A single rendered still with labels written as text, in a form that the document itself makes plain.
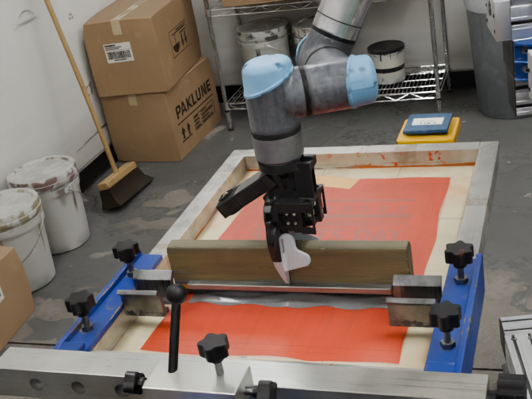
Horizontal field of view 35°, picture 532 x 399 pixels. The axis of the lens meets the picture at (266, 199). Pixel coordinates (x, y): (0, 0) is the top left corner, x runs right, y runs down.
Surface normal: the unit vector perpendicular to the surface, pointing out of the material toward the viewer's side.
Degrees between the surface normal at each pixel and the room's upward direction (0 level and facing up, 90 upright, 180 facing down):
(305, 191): 90
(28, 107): 90
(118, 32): 90
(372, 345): 0
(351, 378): 0
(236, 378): 0
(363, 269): 91
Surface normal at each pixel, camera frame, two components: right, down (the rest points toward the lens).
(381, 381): -0.17, -0.89
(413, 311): -0.30, 0.46
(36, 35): 0.94, -0.01
